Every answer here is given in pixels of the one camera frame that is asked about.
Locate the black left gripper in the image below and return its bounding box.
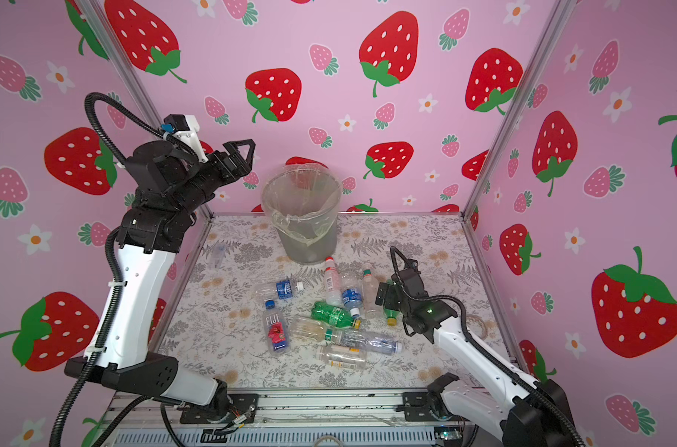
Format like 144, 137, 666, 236
174, 142, 251, 226

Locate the green Sprite bottle side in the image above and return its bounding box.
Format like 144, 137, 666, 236
382, 297, 401, 327

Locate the clear bottle green label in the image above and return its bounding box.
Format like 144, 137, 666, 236
362, 264, 381, 318

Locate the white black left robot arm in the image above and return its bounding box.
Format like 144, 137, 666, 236
64, 138, 256, 415

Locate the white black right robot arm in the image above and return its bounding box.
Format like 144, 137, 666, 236
376, 282, 584, 446

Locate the clear green bin liner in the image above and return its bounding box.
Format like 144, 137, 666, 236
261, 163, 342, 246

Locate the silver mesh waste bin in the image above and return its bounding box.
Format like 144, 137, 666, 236
261, 163, 342, 266

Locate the Pocari Sweat bottle in pile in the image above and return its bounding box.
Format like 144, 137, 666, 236
341, 273, 364, 320

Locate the clear bottle blue cap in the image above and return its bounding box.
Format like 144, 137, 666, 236
326, 329, 404, 355

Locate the white bottle red cap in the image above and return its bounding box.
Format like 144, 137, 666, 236
323, 257, 343, 307

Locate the green Sprite bottle yellow cap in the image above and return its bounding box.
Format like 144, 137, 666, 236
310, 301, 362, 330

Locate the clear tea bottle front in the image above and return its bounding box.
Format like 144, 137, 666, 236
316, 345, 367, 371

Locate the clear bottle yellow label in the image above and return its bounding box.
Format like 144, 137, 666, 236
289, 317, 333, 344

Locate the Pocari Sweat bottle lying apart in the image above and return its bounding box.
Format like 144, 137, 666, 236
254, 278, 305, 303

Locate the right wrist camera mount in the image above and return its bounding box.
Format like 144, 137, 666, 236
397, 259, 424, 288

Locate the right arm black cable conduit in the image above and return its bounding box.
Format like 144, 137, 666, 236
387, 245, 588, 447

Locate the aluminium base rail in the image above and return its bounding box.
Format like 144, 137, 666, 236
106, 389, 475, 446

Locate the aluminium frame post left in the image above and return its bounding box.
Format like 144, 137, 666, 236
77, 0, 213, 219

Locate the aluminium frame post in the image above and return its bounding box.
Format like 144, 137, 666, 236
462, 0, 577, 223
77, 0, 213, 219

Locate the aluminium frame post right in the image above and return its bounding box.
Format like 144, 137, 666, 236
462, 0, 577, 223

